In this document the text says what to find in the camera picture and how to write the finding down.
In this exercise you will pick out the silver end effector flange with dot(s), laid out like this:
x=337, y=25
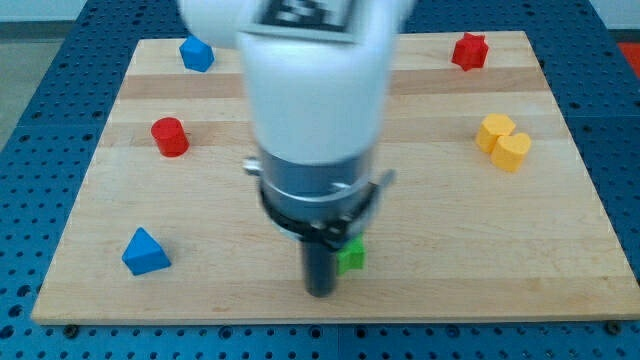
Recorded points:
x=328, y=203

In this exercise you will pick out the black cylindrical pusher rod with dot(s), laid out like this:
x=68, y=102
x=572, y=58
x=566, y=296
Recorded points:
x=319, y=268

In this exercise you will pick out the green star block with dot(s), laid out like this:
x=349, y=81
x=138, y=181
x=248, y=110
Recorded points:
x=351, y=256

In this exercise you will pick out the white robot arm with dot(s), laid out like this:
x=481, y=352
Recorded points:
x=316, y=74

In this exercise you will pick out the red star block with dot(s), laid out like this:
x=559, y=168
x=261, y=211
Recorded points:
x=470, y=51

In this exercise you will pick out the red cylinder block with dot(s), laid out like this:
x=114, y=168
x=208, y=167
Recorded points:
x=170, y=137

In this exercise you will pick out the wooden board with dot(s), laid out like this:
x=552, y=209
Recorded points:
x=455, y=238

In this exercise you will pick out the blue triangle block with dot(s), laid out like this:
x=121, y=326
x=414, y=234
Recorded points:
x=144, y=254

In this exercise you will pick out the black white fiducial tag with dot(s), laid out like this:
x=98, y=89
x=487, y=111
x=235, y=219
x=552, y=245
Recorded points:
x=313, y=20

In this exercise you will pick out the yellow heart block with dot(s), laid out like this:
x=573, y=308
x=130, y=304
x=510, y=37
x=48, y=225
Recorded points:
x=510, y=151

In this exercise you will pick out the blue pentagon block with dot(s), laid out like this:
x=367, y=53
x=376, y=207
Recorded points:
x=196, y=55

